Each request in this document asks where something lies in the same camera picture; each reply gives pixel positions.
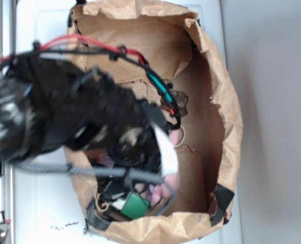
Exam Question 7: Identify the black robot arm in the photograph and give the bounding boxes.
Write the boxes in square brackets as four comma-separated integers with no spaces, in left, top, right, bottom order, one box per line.
[0,52,178,177]

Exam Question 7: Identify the brown paper bag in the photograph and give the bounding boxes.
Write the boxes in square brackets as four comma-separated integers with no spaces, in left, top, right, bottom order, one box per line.
[68,1,243,243]

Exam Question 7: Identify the red wire bundle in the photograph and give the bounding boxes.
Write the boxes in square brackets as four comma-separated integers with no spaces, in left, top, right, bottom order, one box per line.
[0,34,182,128]

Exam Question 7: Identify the grey braided cable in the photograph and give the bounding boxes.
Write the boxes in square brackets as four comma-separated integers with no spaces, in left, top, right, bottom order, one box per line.
[12,161,178,217]

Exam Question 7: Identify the dark brown rock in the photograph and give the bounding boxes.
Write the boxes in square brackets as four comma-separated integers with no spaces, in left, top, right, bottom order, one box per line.
[160,89,189,118]

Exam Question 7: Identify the white flat ribbon cable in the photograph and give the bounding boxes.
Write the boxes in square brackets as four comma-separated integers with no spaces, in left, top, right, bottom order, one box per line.
[150,121,179,178]

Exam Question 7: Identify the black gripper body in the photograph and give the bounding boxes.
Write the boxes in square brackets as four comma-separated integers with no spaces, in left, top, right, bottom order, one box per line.
[64,69,173,172]

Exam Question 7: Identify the green rectangular block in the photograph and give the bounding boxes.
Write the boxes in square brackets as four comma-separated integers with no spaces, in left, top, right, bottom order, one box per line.
[120,193,150,220]

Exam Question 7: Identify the pink plush bunny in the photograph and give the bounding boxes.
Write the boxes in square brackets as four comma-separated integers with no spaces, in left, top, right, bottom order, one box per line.
[141,128,185,207]

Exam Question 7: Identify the aluminium frame rail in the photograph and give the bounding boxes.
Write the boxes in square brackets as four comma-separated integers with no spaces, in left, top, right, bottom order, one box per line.
[0,1,17,243]

